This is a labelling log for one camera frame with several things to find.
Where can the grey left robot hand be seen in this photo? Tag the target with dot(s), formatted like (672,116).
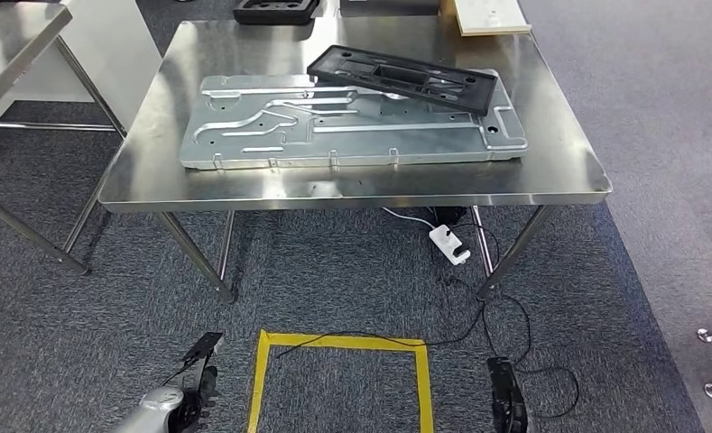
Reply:
(194,400)

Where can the black plastic frame part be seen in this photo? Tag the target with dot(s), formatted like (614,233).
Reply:
(472,92)

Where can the stainless steel workbench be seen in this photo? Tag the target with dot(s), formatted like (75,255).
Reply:
(391,185)

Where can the white power strip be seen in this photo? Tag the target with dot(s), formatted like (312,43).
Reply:
(445,242)

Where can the embossed aluminium plate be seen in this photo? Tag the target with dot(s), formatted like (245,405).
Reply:
(361,140)

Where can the black foam case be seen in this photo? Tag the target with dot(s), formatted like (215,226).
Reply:
(254,12)

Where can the stainless steel side table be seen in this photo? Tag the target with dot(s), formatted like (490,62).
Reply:
(15,36)

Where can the grey box with labels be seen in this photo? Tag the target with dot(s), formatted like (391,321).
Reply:
(391,7)

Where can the cardboard box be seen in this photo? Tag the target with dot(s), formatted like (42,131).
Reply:
(448,15)

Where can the white sheet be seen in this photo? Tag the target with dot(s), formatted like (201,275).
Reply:
(490,15)

